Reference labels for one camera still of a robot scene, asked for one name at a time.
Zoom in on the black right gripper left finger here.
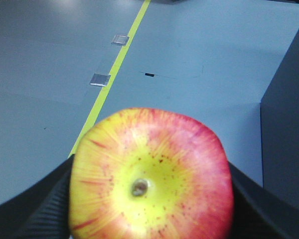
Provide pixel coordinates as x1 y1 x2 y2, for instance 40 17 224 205
0 156 74 239

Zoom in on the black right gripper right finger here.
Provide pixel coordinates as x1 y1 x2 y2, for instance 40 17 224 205
229 163 299 239

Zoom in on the red yellow apple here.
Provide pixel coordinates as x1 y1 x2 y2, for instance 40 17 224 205
69 108 234 239

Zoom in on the dark grey cabinet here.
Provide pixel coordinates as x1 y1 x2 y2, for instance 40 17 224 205
261 29 299 200

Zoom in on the yellow floor tape line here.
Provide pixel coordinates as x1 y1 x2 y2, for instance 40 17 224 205
69 0 150 156

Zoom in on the silver floor socket plate near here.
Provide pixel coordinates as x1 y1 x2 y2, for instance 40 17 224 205
89 73 111 87

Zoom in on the silver floor socket plate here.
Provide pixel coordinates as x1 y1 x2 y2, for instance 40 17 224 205
111 34 129 46
89 73 111 87

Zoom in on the silver floor socket plate far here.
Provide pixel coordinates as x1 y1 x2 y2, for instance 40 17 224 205
111 34 129 46

